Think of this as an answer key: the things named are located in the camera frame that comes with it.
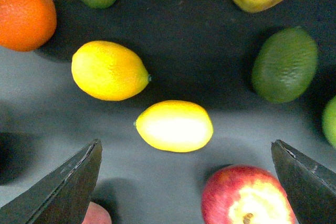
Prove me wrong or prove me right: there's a bright green apple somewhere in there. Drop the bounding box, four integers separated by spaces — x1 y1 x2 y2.
322 97 336 148

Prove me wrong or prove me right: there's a pink peach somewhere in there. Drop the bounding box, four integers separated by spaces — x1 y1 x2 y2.
82 201 112 224

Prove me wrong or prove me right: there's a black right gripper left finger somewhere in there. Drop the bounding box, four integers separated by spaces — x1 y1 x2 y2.
1 140 102 223

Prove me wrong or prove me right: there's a large orange tangerine centre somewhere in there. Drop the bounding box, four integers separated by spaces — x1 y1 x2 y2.
1 0 57 52

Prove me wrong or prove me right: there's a yellow lemon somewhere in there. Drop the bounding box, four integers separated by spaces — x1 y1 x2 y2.
71 40 151 101
134 100 214 153

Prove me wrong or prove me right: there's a dark green avocado right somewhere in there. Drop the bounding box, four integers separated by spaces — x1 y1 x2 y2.
251 27 318 103

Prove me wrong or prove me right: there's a red yellow apple front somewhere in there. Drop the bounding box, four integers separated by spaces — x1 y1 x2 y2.
201 165 296 223

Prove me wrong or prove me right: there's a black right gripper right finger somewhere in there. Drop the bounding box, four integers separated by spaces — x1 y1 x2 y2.
271 140 335 223

